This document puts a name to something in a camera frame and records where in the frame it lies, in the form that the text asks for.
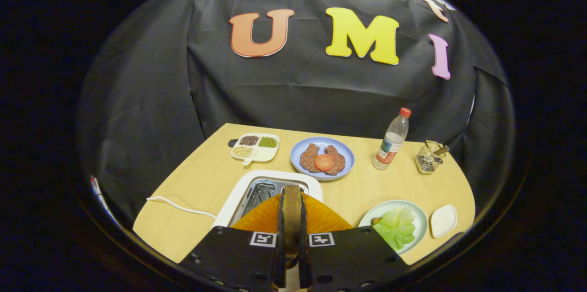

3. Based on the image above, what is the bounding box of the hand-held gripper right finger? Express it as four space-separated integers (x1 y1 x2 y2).
298 187 411 292

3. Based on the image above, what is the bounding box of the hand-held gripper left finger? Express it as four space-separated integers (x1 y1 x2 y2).
179 185 287 292

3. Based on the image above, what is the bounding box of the toasted brown bread slice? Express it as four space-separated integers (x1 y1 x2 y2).
282 184 303 256

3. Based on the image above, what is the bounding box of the green lettuce leaf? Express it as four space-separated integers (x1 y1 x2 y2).
372 206 416 251

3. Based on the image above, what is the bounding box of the white toaster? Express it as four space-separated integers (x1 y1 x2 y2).
212 170 323 228

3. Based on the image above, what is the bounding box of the white divided snack tray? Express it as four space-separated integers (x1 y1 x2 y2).
231 133 280 166

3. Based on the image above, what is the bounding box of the brown meat patty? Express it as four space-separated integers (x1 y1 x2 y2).
300 143 321 173
324 145 346 176

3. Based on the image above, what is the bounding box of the blue plate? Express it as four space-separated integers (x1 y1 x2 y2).
290 137 355 181

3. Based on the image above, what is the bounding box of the light green plate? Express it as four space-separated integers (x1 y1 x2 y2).
358 199 428 255

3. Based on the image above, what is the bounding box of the clear plastic bottle red cap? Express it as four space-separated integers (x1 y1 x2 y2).
372 107 412 171

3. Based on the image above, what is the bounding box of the black backdrop cloth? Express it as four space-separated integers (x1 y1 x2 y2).
76 0 515 233

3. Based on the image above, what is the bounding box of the small white dish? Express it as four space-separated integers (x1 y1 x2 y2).
430 204 458 239

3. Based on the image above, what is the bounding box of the white power cable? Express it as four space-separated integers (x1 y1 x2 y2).
146 196 217 219

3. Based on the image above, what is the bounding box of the metal wire utensil holder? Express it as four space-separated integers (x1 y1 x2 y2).
415 140 451 175

